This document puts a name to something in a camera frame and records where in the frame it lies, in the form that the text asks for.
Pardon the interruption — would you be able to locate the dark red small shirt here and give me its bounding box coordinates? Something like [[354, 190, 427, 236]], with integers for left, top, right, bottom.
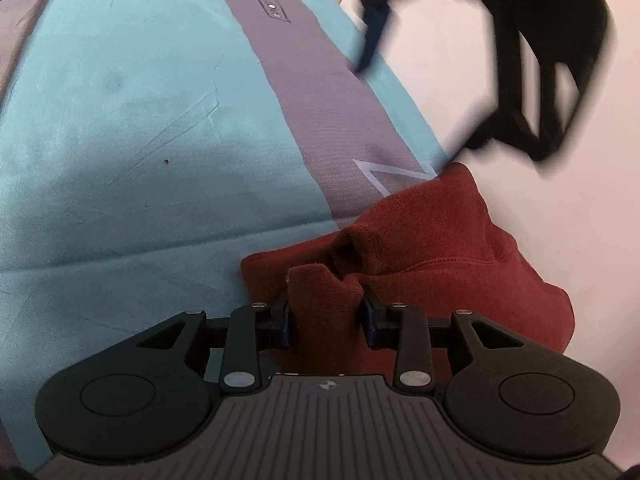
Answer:
[[241, 164, 575, 376]]

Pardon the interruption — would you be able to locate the blue grey patterned bedsheet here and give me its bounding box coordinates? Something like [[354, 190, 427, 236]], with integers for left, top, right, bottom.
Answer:
[[1, 0, 442, 468]]

